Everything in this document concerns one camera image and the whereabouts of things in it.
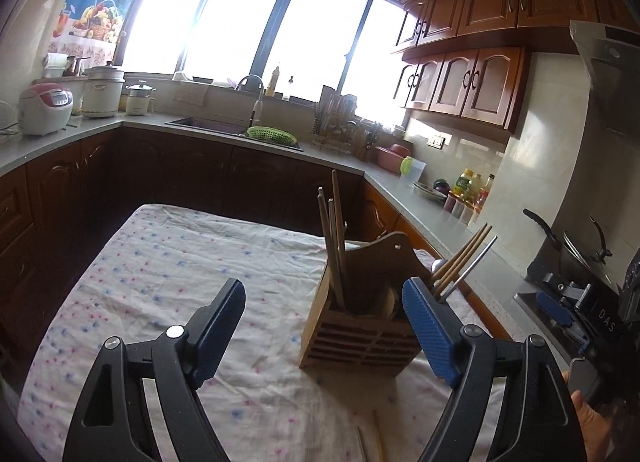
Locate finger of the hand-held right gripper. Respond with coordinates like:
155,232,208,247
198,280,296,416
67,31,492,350
541,273,594,301
536,291,582,339

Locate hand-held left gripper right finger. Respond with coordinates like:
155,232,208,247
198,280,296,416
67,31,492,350
401,278,587,462

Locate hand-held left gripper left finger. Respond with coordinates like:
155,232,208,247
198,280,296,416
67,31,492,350
62,278,247,462

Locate wooden utensil holder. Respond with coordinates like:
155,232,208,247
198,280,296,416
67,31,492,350
299,232,427,379

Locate person's right hand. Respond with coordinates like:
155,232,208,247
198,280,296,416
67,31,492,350
562,371,617,462

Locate stainless gas stove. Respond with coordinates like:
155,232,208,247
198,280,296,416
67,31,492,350
512,287,587,359

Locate black wok with glass lid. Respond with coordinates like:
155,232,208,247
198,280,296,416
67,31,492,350
523,208,632,303

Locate wooden spoon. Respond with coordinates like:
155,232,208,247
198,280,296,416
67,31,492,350
372,286,402,319

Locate dotted white tablecloth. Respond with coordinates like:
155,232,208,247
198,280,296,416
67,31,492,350
17,203,506,462

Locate metal chopstick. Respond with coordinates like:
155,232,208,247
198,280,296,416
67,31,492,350
440,235,499,301

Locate red cap sauce bottle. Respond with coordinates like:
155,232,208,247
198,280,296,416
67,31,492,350
475,174,496,211

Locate green label oil bottle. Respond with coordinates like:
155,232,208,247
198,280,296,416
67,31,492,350
454,168,475,198

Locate small plate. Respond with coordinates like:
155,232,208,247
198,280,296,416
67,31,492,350
413,182,448,202

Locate clear cup with green lid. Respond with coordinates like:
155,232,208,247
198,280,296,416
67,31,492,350
400,157,428,191

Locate dark wooden base cabinets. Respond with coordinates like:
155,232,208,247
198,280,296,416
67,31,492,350
0,124,507,385

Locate pink lidded container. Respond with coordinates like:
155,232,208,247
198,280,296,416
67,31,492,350
375,143,415,175

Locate wooden knife block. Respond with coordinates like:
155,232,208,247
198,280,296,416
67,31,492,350
356,122,384,163

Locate green plastic basket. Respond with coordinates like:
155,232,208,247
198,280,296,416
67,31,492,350
246,126,292,145

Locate steel kitchen sink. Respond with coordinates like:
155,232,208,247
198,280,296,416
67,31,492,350
165,117,305,152

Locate steel range hood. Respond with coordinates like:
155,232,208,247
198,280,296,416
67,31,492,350
570,19,640,149

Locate chrome faucet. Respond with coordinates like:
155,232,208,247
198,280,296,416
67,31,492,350
235,74,265,129

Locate beige dish cloth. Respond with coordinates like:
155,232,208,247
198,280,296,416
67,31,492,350
172,82,209,108

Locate small white electric pot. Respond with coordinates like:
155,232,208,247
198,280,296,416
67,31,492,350
125,80,157,117

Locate large white steamer pot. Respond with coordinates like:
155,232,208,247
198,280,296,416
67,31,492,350
81,62,126,119

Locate white and red rice cooker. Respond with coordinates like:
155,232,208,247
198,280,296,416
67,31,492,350
18,82,75,137

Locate kitchen window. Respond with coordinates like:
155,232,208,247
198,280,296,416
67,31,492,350
120,0,409,129

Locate paper towel roll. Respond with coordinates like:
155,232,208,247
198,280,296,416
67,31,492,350
44,52,69,79

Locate short wooden wall cabinets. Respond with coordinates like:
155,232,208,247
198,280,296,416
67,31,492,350
392,46,532,136

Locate wire dish rack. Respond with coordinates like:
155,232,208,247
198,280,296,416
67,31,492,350
312,86,359,155

